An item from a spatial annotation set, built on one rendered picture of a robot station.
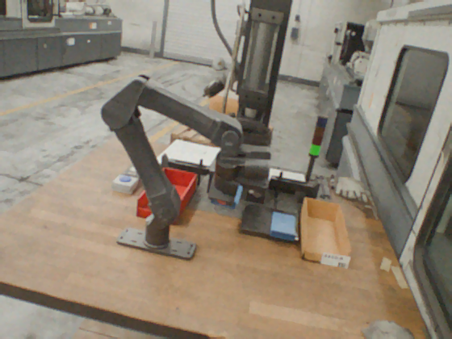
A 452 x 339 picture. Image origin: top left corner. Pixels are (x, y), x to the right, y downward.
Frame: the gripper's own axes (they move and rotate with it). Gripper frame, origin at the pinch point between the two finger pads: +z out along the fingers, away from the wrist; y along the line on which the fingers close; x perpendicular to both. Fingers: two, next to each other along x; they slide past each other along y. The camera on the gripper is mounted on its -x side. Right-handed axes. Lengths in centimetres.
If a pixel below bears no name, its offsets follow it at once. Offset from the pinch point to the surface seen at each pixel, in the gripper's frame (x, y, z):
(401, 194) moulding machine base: -62, 33, 21
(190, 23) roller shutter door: 258, 819, 498
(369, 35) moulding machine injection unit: -116, 419, 187
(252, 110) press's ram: -1.5, 32.8, -3.6
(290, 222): -21.1, 5.3, 11.6
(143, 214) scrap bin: 21.7, -5.8, 7.9
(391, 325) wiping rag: -44, -26, -7
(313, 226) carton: -28.9, 7.6, 14.9
